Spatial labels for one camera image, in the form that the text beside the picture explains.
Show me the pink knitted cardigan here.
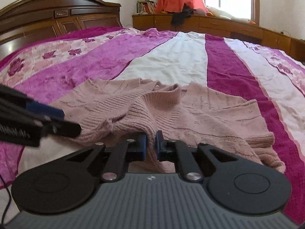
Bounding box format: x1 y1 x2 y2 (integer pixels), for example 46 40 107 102
52 79 285 173

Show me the purple floral bedspread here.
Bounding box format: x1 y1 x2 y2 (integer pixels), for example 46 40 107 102
1 27 304 223

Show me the wooden bed headboard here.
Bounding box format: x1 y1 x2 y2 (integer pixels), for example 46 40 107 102
1 0 121 59

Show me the long wooden low cabinet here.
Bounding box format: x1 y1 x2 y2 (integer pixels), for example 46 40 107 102
132 14 304 62

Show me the row of books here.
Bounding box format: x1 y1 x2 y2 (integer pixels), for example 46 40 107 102
136 0 156 15

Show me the black garment on cabinet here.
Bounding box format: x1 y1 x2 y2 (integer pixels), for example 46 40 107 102
171 3 194 26

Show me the white plush toy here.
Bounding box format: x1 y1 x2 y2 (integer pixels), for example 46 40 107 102
207 7 256 25

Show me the black cable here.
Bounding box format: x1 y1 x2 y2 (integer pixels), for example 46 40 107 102
0 174 13 224

